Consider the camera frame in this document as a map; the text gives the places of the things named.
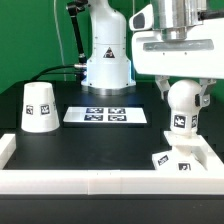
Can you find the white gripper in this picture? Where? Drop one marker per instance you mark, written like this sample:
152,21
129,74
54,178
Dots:
179,39

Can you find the white marker tag plate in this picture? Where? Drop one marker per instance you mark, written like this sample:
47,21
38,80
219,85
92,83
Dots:
114,115

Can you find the white lamp shade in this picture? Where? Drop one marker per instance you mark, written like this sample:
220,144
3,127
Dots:
39,112

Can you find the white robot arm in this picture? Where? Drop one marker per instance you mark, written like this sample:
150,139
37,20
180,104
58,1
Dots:
108,69

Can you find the white U-shaped fence frame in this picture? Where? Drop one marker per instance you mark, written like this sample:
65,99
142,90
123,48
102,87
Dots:
103,182

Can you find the white lamp base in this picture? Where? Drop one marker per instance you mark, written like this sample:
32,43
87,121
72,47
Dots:
187,153

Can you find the white lamp bulb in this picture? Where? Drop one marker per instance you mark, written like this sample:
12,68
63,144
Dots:
184,111

